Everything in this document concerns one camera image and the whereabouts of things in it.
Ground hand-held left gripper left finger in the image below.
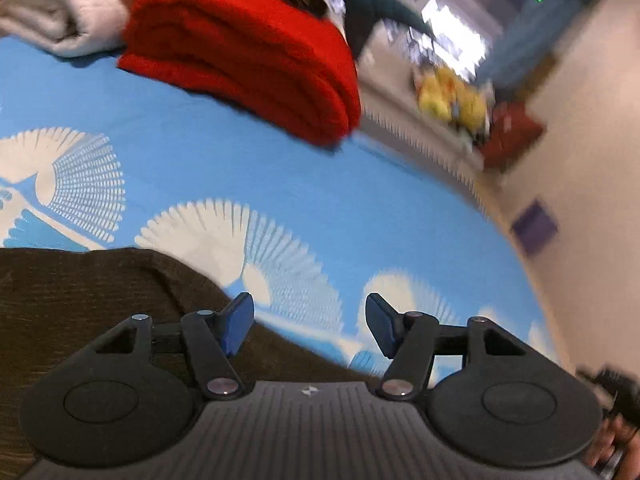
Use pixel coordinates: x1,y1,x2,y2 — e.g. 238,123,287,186
95,292,256,401

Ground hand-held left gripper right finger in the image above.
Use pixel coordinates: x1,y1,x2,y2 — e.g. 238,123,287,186
365,292,528,403

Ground brown corduroy pants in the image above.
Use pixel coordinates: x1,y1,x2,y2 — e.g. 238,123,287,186
0,246,386,480

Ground person's right hand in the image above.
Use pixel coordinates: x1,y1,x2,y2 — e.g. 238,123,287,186
582,414,640,480

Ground blue white printed bedsheet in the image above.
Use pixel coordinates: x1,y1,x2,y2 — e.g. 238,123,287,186
0,37,571,376

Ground yellow plush toys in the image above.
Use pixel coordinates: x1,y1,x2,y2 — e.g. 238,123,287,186
416,66,490,132

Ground red folded blanket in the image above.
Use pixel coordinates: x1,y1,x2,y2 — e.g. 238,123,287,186
117,0,363,148

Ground teal cloth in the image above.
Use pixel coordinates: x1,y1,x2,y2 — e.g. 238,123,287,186
325,0,437,57

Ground light grey folded blanket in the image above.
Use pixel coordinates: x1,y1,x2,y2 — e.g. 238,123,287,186
0,0,135,59

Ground purple wall patch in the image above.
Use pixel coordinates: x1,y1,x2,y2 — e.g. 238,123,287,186
510,200,559,257

